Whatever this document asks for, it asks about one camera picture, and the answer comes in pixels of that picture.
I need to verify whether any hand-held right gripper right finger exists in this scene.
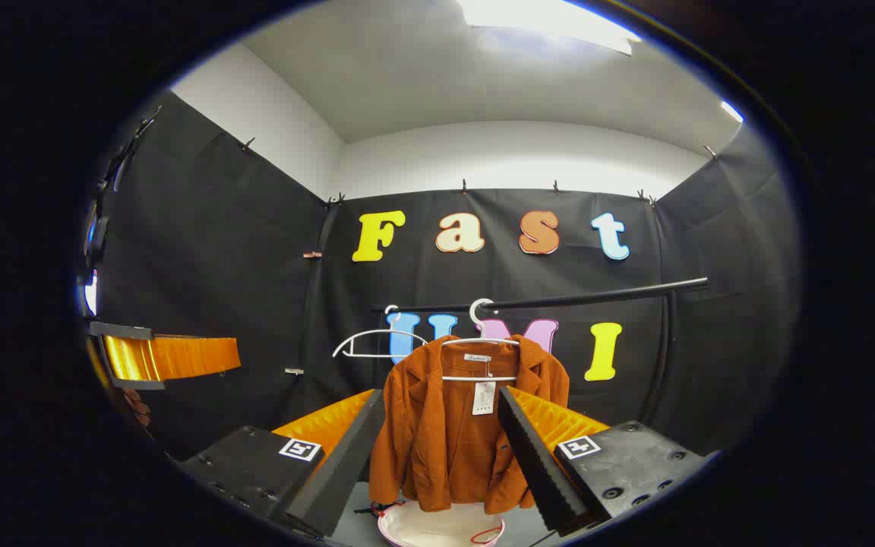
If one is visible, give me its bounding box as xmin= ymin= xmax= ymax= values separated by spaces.
xmin=497 ymin=385 xmax=719 ymax=536

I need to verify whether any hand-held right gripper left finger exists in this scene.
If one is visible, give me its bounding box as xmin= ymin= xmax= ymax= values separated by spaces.
xmin=178 ymin=389 xmax=387 ymax=539

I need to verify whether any orange corduroy jacket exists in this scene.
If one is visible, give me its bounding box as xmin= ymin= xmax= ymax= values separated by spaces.
xmin=368 ymin=334 xmax=571 ymax=515

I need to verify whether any white plastic clothes hanger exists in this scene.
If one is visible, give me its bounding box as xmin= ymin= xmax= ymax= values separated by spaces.
xmin=331 ymin=305 xmax=431 ymax=359
xmin=440 ymin=298 xmax=522 ymax=383

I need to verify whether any white laundry hamper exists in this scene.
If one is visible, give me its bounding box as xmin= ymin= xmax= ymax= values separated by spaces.
xmin=377 ymin=501 xmax=507 ymax=547

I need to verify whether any black clothes rack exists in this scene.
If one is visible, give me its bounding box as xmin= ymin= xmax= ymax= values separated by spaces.
xmin=371 ymin=277 xmax=710 ymax=430

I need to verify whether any row of black cloth clips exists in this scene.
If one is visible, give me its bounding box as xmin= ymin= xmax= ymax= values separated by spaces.
xmin=238 ymin=137 xmax=719 ymax=207

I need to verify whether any large ceiling light panel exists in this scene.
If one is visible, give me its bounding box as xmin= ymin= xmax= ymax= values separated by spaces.
xmin=456 ymin=0 xmax=642 ymax=56

